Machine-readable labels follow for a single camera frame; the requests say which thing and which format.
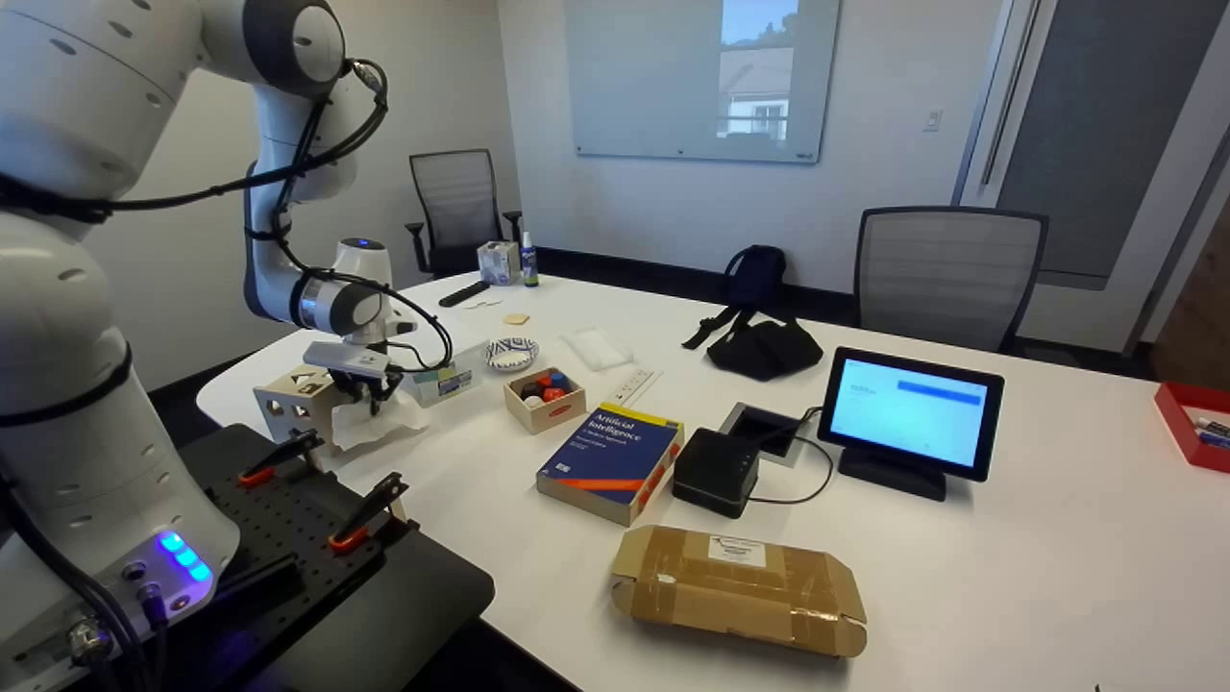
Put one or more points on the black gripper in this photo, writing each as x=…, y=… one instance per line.
x=370, y=380

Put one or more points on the white paper napkin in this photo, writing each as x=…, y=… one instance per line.
x=390, y=430

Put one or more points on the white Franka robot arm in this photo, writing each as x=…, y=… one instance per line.
x=78, y=386

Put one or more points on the clear plastic container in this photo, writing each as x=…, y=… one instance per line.
x=445, y=381

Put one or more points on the black clamp orange tips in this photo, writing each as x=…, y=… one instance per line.
x=276, y=463
x=365, y=513

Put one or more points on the white tape roll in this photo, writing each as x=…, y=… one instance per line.
x=492, y=355

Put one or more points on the black remote control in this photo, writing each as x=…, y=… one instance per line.
x=464, y=295

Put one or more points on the yellow sticky note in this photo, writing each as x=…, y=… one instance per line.
x=518, y=321

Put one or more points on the white tissue box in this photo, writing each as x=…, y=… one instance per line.
x=499, y=264

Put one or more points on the small spray bottle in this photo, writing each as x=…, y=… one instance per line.
x=527, y=264

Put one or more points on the grey mesh chair with armrests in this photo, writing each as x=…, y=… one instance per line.
x=455, y=195

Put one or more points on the white plastic packet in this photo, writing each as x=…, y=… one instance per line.
x=598, y=353

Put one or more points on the blue book orange stripe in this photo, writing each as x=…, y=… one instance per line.
x=601, y=455

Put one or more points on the white paper strip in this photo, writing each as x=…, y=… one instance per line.
x=637, y=381

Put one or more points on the black cube box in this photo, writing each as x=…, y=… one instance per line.
x=714, y=475

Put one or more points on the black bag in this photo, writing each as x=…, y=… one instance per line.
x=768, y=348

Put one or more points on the brown cardboard box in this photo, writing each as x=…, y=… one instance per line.
x=733, y=591

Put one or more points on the glass whiteboard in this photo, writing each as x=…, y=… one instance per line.
x=638, y=80

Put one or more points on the black tablet on stand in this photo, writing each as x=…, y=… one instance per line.
x=909, y=409

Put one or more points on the grey mesh chair without arms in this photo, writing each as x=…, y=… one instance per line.
x=948, y=275

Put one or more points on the dark glass door panel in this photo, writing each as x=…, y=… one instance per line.
x=1099, y=127

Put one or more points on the red box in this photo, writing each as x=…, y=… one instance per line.
x=1194, y=423

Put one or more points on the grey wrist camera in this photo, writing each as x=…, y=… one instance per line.
x=343, y=361

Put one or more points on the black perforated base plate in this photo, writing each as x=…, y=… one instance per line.
x=386, y=616

